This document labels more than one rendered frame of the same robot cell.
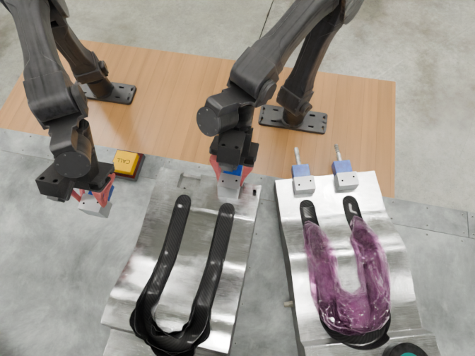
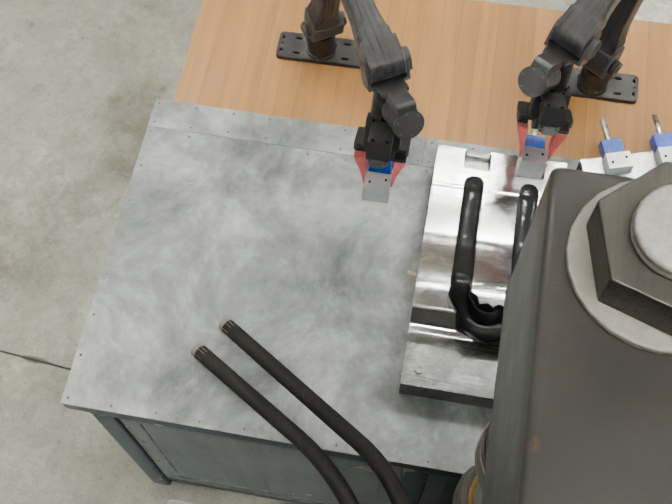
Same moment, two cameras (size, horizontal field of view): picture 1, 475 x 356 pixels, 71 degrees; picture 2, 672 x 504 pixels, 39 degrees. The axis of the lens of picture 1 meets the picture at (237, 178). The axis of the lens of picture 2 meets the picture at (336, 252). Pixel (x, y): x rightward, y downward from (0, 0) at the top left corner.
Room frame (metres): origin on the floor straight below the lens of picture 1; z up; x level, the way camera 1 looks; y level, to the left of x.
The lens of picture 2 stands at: (-0.62, 0.46, 2.52)
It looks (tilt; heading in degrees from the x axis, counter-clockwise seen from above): 64 degrees down; 357
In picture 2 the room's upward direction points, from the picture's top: 2 degrees counter-clockwise
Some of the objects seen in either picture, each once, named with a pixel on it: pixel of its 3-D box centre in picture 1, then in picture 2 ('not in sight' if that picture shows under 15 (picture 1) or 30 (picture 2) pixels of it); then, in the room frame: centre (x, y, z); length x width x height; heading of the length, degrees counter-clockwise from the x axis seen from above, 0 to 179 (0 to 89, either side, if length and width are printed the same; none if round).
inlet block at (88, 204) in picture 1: (102, 186); (380, 165); (0.32, 0.32, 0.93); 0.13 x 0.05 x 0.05; 165
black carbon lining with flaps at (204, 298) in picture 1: (187, 269); (496, 252); (0.12, 0.12, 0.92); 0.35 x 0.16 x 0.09; 165
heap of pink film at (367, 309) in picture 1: (348, 270); not in sight; (0.10, -0.23, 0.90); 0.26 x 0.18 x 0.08; 2
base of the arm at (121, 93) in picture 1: (99, 83); (321, 40); (0.70, 0.41, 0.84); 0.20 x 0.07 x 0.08; 76
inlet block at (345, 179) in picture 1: (341, 166); (662, 140); (0.37, -0.27, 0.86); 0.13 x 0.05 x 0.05; 2
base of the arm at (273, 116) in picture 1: (294, 112); (595, 74); (0.55, -0.18, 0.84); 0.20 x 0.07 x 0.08; 76
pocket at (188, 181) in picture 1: (190, 184); (476, 164); (0.34, 0.12, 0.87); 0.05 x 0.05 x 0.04; 75
